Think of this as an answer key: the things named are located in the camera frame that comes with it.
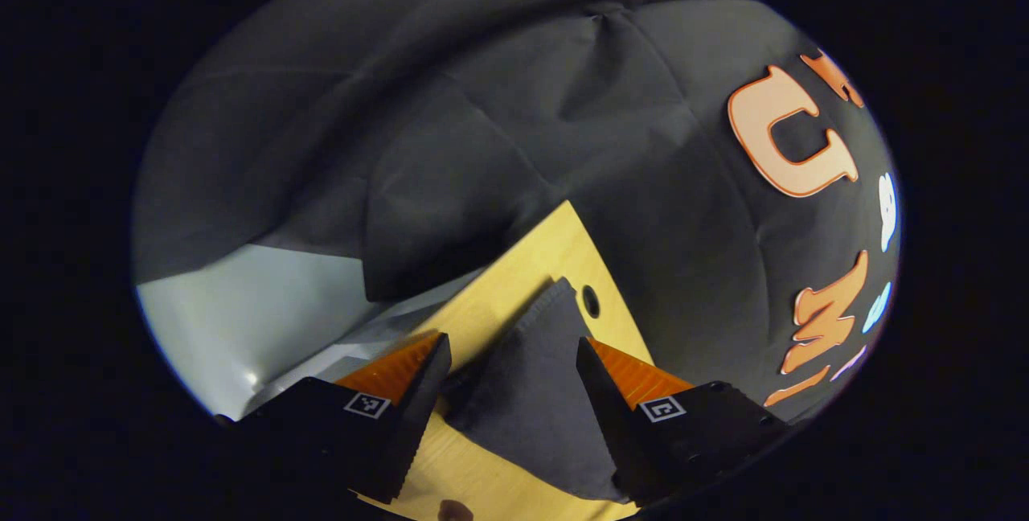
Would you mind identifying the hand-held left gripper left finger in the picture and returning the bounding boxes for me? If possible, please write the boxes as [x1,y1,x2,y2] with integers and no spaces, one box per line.
[213,332,453,506]

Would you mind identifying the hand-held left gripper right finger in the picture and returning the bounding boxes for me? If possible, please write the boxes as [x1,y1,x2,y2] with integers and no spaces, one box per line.
[575,336,793,507]

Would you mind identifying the dark blue jeans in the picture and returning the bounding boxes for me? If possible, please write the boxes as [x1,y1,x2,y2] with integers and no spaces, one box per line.
[442,277,637,504]

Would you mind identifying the black backdrop cloth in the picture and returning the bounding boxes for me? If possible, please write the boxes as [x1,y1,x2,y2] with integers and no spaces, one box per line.
[131,0,903,427]

